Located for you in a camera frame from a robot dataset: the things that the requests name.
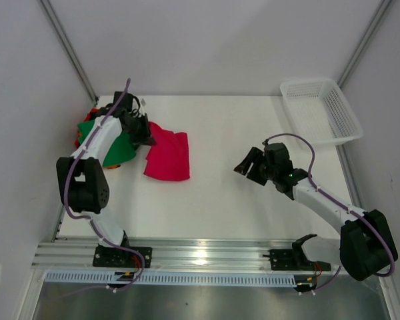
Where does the crimson t shirt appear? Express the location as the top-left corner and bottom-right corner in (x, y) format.
(143, 122), (190, 182)

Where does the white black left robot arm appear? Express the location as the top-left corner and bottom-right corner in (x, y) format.
(56, 91), (156, 267)

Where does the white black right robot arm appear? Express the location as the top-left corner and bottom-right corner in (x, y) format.
(234, 143), (398, 281)

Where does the green folded t shirt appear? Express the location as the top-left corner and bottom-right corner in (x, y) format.
(77, 119), (137, 167)

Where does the red folded t shirt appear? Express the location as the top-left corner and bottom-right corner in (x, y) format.
(74, 107), (108, 148)

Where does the white plastic basket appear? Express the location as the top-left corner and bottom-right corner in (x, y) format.
(280, 78), (363, 146)

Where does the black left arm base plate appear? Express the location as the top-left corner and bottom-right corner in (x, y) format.
(93, 245), (153, 269)

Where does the left aluminium corner post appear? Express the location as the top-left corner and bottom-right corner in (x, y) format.
(38, 0), (98, 103)

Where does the aluminium corner post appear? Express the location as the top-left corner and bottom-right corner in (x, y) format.
(337, 0), (396, 90)
(38, 0), (98, 103)

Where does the aluminium front rail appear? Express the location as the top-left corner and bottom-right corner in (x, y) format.
(31, 237), (395, 275)

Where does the white slotted cable duct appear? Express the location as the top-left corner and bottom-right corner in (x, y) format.
(45, 270), (297, 288)

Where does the right aluminium corner post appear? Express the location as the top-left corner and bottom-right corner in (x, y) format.
(337, 0), (396, 90)

